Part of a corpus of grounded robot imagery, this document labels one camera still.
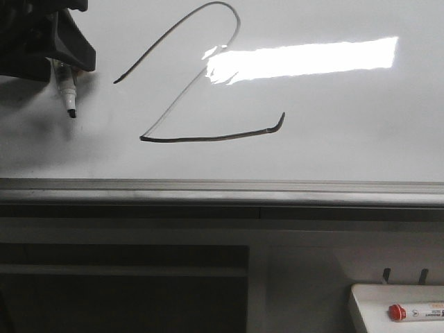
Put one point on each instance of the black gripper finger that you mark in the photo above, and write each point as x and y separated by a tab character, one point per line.
34	32

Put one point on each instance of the black white marker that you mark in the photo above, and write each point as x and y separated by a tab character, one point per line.
65	78

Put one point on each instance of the grey aluminium whiteboard ledge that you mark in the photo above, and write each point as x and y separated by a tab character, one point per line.
287	193

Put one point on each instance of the white whiteboard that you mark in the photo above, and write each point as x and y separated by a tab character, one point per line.
252	90

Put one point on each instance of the white marker tray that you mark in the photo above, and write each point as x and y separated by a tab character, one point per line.
368	305

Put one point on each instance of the red capped marker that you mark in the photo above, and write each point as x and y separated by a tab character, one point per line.
416	312

